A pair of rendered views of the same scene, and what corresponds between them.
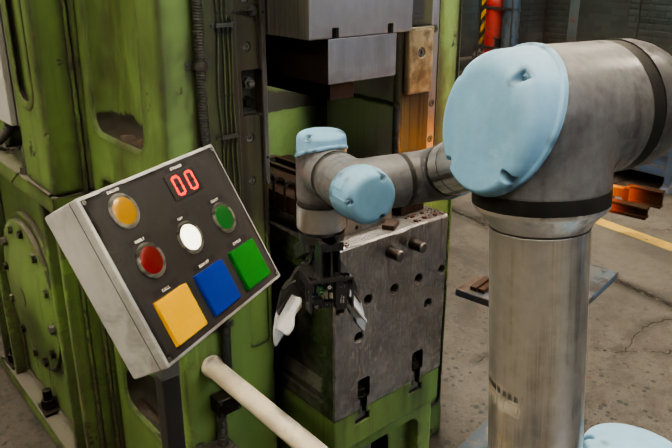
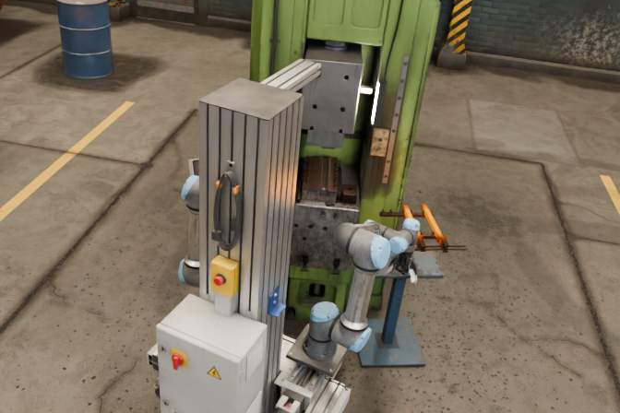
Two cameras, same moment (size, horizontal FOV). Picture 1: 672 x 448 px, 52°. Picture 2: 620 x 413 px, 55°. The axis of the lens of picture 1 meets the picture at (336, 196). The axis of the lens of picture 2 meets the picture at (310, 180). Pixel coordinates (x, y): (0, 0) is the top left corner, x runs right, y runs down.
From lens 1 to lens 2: 2.45 m
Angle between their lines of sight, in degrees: 38
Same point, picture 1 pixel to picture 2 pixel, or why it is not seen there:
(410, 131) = (373, 170)
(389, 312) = (321, 236)
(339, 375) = (293, 248)
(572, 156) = (190, 199)
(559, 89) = (188, 187)
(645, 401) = (493, 361)
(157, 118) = not seen: hidden behind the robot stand
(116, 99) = not seen: hidden behind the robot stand
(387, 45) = (338, 136)
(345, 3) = (317, 119)
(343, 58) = (315, 137)
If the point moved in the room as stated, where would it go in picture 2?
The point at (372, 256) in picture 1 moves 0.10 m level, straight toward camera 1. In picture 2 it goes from (314, 212) to (301, 218)
